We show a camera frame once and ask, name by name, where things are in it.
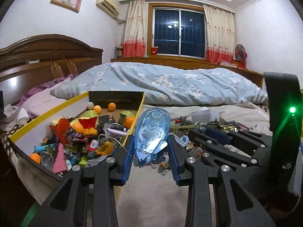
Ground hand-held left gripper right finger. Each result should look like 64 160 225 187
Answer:
167 134 276 227

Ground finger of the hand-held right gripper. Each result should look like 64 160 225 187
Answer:
188 130 261 169
201 125 271 150

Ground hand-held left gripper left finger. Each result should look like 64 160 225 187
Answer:
28 134 136 227

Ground blue correction tape dispenser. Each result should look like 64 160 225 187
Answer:
133 107 170 168

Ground yellow cardboard box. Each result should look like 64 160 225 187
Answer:
8 90 146 182

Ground clear plastic box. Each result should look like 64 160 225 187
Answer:
191 107 219 124

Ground pile of grey toy bricks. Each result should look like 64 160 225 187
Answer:
133 116 268 175

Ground beige fleece blanket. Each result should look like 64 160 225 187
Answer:
114 102 273 227

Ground pile of colourful toy parts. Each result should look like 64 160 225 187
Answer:
30 102 135 174

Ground red electric fan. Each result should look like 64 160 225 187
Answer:
234 44 248 69

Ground pink toy brick plate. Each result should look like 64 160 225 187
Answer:
52 144 70 173

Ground blue floral quilt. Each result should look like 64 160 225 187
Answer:
50 62 269 107

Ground floral curtain with red hem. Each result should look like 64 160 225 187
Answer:
203 4 237 64
123 0 147 58

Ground pink pillow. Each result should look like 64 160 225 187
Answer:
20 91 69 119

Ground wooden framed window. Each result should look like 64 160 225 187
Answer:
149 3 206 59

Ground purple blanket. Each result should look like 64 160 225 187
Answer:
19 74 80 106

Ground white clothes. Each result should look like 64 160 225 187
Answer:
0 104 30 133

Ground brown wooden headboard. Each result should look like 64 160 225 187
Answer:
0 34 104 107

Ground white air conditioner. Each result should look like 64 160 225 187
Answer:
96 0 120 18

